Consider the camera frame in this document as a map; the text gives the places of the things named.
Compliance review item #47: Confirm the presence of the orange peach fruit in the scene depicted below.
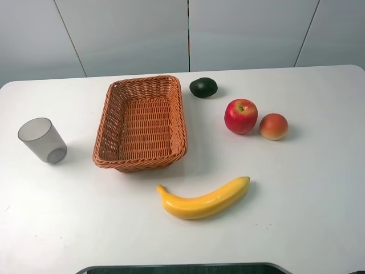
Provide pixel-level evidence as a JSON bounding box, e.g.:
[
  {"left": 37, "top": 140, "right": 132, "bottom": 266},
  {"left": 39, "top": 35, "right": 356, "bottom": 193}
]
[{"left": 259, "top": 113, "right": 289, "bottom": 141}]

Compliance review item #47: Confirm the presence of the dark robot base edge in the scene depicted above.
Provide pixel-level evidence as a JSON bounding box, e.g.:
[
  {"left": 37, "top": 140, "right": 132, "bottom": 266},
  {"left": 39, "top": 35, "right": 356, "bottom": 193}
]
[{"left": 78, "top": 263, "right": 289, "bottom": 274}]

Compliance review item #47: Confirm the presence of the brown wicker basket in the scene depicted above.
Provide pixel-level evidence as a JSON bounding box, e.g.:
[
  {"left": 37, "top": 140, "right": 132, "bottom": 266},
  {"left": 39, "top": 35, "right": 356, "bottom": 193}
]
[{"left": 92, "top": 75, "right": 188, "bottom": 172}]

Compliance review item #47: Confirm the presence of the dark green avocado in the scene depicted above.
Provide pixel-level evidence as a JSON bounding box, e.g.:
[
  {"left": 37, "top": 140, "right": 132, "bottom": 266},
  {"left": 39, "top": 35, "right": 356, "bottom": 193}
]
[{"left": 189, "top": 77, "right": 218, "bottom": 98}]

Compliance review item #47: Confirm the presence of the red apple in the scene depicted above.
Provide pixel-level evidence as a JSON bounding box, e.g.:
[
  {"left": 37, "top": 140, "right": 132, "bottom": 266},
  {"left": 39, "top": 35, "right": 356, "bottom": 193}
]
[{"left": 224, "top": 99, "right": 258, "bottom": 135}]

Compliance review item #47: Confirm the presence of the yellow banana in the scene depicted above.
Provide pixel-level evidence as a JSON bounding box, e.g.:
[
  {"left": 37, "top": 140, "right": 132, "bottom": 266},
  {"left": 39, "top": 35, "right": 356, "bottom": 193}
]
[{"left": 157, "top": 176, "right": 250, "bottom": 220}]

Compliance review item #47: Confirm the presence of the grey translucent plastic cup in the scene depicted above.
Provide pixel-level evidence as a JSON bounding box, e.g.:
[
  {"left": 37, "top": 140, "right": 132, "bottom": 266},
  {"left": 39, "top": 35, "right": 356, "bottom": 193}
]
[{"left": 18, "top": 118, "right": 67, "bottom": 164}]

